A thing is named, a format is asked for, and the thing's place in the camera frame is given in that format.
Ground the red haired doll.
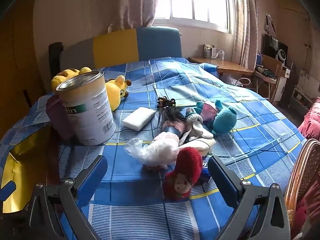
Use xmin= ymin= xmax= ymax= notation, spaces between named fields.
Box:
xmin=163 ymin=147 xmax=202 ymax=201

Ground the cream knit sock bundle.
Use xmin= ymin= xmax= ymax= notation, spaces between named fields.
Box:
xmin=179 ymin=138 xmax=216 ymax=157

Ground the teal plush toy pink dress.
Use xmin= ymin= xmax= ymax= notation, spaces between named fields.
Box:
xmin=195 ymin=100 xmax=237 ymax=136

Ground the grey white sock bundle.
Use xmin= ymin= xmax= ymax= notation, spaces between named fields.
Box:
xmin=179 ymin=107 xmax=213 ymax=146

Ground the black beaded hair wig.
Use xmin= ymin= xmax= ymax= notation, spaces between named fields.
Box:
xmin=157 ymin=96 xmax=185 ymax=124

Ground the wicker chair back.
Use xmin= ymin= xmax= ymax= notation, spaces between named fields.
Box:
xmin=284 ymin=139 xmax=319 ymax=228

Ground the blue plaid bed sheet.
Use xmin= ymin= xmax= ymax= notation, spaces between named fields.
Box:
xmin=0 ymin=56 xmax=308 ymax=240

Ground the pink blanket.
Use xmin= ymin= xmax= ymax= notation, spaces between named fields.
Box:
xmin=298 ymin=97 xmax=320 ymax=140

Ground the purple cloth pouch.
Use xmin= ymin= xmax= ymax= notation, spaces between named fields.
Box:
xmin=46 ymin=95 xmax=75 ymax=141

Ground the clear plastic bag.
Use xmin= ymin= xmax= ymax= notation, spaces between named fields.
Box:
xmin=124 ymin=132 xmax=180 ymax=167

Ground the pink fluffy doll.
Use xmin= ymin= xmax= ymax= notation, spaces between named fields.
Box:
xmin=162 ymin=120 xmax=185 ymax=137

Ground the white milk powder can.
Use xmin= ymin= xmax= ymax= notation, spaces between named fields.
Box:
xmin=56 ymin=70 xmax=116 ymax=146

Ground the white sponge block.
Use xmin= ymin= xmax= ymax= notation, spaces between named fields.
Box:
xmin=123 ymin=107 xmax=156 ymax=131

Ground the yellow giraffe plush toy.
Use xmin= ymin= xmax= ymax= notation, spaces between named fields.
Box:
xmin=51 ymin=66 xmax=132 ymax=111

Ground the wooden folding chair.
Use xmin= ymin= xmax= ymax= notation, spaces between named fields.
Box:
xmin=253 ymin=51 xmax=283 ymax=103

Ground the wooden desk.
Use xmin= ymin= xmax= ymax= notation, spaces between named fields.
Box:
xmin=188 ymin=57 xmax=254 ymax=76

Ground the grey yellow blue headboard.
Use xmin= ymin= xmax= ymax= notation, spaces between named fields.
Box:
xmin=60 ymin=27 xmax=182 ymax=70

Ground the window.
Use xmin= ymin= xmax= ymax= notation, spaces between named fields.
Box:
xmin=155 ymin=0 xmax=234 ymax=34

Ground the pink curtain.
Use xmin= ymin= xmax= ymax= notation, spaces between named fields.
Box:
xmin=109 ymin=0 xmax=157 ymax=32

